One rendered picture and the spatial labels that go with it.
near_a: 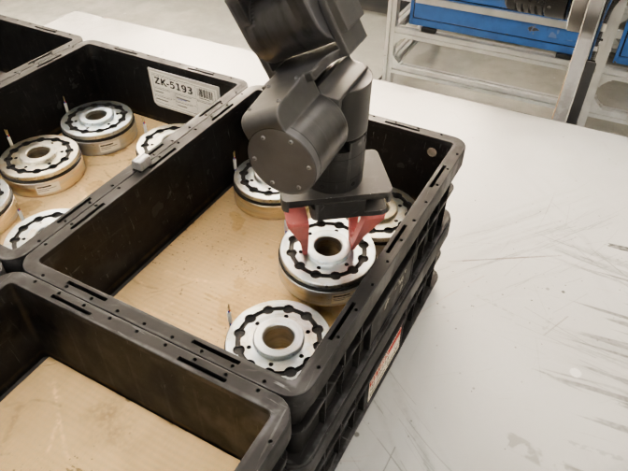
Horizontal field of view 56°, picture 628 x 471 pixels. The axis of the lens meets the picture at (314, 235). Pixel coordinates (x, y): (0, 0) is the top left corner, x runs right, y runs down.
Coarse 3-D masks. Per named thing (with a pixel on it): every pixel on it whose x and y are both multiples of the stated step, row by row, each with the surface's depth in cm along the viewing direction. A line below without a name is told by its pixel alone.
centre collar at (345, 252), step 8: (320, 232) 63; (328, 232) 63; (336, 232) 63; (312, 240) 62; (320, 240) 63; (336, 240) 63; (344, 240) 63; (312, 248) 62; (344, 248) 62; (312, 256) 61; (320, 256) 61; (328, 256) 61; (336, 256) 61; (344, 256) 61; (328, 264) 61
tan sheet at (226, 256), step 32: (192, 224) 73; (224, 224) 73; (256, 224) 73; (160, 256) 69; (192, 256) 69; (224, 256) 69; (256, 256) 69; (128, 288) 65; (160, 288) 65; (192, 288) 65; (224, 288) 65; (256, 288) 65; (192, 320) 62; (224, 320) 62
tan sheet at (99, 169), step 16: (96, 160) 84; (112, 160) 84; (128, 160) 84; (0, 176) 81; (96, 176) 81; (112, 176) 81; (64, 192) 78; (80, 192) 78; (32, 208) 76; (48, 208) 76; (16, 224) 73; (0, 240) 71
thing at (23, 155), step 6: (36, 144) 80; (42, 144) 80; (48, 144) 80; (24, 150) 79; (30, 150) 79; (54, 150) 79; (24, 156) 78; (48, 156) 78; (54, 156) 78; (24, 162) 77; (30, 162) 77; (36, 162) 77; (42, 162) 77; (48, 162) 78
